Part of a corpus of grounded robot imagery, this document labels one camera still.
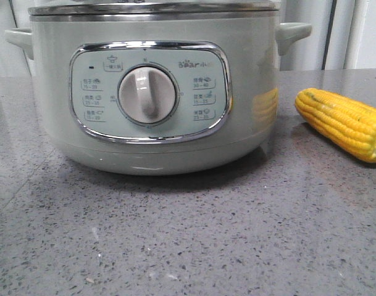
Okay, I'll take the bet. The pale green electric cooking pot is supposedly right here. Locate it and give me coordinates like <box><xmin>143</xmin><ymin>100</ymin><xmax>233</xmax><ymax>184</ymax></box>
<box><xmin>5</xmin><ymin>11</ymin><xmax>312</xmax><ymax>175</ymax></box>

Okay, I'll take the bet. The yellow corn cob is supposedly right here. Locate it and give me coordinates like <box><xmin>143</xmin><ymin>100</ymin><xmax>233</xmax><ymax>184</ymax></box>
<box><xmin>295</xmin><ymin>88</ymin><xmax>376</xmax><ymax>163</ymax></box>

